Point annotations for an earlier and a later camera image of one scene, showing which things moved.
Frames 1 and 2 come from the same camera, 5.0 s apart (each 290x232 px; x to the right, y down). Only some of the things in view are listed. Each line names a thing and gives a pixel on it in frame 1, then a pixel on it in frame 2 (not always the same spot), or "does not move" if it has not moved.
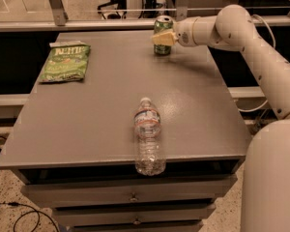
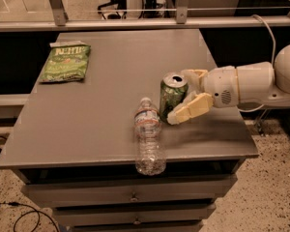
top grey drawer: x=157 y=190 does not move
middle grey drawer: x=148 y=214 does not move
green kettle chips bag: x=66 y=62 does not move
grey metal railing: x=61 y=22 does not move
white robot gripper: x=184 y=33 to x=220 y=86
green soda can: x=162 y=24 to x=173 y=88
